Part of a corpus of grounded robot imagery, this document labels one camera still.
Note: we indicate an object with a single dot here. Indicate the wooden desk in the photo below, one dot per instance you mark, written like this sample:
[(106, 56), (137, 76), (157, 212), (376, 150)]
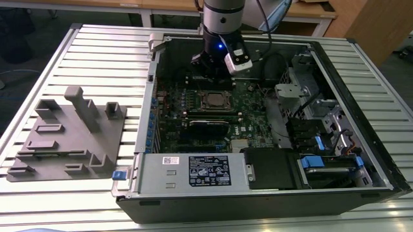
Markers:
[(306, 13), (96, 3)]

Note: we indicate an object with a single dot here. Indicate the silver CPU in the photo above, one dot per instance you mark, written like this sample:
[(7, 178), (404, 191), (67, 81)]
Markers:
[(215, 98)]

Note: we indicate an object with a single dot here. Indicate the CPU socket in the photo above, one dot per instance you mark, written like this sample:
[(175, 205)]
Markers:
[(202, 106)]

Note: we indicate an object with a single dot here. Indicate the black PC case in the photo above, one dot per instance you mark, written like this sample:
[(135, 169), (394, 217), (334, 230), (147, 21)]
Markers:
[(226, 207)]

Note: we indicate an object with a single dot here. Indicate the grey parts rack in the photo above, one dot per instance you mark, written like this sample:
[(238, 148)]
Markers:
[(74, 145)]

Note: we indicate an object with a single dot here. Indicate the wooden cabinet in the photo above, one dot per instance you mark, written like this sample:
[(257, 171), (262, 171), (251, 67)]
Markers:
[(370, 24)]

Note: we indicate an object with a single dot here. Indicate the silver power supply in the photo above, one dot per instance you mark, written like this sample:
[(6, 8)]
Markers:
[(155, 174)]

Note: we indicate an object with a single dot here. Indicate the black graphics card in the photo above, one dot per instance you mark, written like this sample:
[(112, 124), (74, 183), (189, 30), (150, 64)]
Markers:
[(210, 129)]

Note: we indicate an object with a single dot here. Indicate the silver metal drive cage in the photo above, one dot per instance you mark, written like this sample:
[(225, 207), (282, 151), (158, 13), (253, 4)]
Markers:
[(290, 90)]

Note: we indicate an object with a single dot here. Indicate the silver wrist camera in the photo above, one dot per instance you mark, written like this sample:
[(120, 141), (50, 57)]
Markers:
[(235, 68)]

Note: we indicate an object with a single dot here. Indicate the RAM slot white clips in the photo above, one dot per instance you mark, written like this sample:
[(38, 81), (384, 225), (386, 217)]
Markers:
[(213, 113), (213, 118)]

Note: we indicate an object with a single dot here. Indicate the silver chipset heatsink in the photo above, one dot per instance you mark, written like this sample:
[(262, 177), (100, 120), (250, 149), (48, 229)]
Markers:
[(241, 143)]

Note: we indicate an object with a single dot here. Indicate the black drive bay block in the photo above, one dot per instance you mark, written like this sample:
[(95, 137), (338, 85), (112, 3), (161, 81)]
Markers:
[(300, 130)]

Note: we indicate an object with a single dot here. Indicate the blue plastic latch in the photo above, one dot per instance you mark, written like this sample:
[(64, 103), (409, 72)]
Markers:
[(119, 175)]

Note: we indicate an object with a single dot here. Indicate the green motherboard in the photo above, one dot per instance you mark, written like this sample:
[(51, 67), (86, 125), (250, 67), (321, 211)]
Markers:
[(258, 130)]

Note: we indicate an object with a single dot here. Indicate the hard disk blue carrier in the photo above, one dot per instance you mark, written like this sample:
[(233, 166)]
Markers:
[(312, 162)]

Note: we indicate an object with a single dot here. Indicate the black office chair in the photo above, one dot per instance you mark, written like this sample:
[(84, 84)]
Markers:
[(16, 36)]

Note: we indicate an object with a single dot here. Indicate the metal locking lever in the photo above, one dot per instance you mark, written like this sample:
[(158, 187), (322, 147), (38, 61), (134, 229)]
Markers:
[(213, 91), (218, 109)]

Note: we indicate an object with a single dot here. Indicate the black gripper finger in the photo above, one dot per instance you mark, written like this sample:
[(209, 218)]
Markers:
[(199, 61)]

